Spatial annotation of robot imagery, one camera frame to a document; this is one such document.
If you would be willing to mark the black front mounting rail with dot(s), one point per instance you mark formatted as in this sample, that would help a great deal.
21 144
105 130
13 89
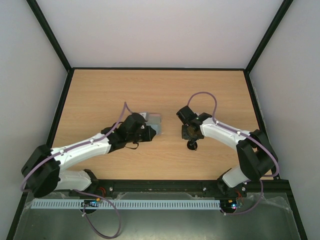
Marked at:
196 188

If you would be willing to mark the pink glasses case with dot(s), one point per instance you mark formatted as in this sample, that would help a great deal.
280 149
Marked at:
154 120

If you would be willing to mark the light blue slotted cable duct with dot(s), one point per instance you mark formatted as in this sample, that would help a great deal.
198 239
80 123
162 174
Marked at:
126 204

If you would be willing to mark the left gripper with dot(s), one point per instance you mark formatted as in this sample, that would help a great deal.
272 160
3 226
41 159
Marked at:
149 136

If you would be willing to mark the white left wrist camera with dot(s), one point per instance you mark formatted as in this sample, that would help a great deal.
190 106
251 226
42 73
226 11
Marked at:
144 120

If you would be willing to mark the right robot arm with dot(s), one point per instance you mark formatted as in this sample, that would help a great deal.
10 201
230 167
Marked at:
256 156

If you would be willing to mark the black aviator sunglasses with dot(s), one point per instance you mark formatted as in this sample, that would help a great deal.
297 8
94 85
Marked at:
192 138

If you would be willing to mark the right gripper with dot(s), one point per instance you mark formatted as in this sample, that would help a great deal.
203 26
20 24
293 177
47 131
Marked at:
191 144

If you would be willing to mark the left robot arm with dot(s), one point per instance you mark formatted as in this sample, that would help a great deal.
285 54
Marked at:
48 169

